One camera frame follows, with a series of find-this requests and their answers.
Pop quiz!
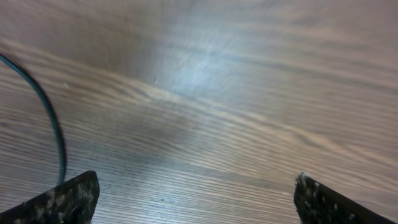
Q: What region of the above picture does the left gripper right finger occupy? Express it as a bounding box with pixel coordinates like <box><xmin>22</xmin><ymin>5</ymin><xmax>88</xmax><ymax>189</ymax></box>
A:
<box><xmin>294</xmin><ymin>172</ymin><xmax>395</xmax><ymax>224</ymax></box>

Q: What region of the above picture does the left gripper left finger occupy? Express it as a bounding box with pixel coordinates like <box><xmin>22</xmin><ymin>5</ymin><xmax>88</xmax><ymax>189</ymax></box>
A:
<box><xmin>1</xmin><ymin>170</ymin><xmax>100</xmax><ymax>224</ymax></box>

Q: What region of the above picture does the black USB cable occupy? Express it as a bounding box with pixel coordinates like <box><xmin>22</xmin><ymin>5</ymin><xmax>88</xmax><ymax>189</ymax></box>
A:
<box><xmin>0</xmin><ymin>53</ymin><xmax>68</xmax><ymax>185</ymax></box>

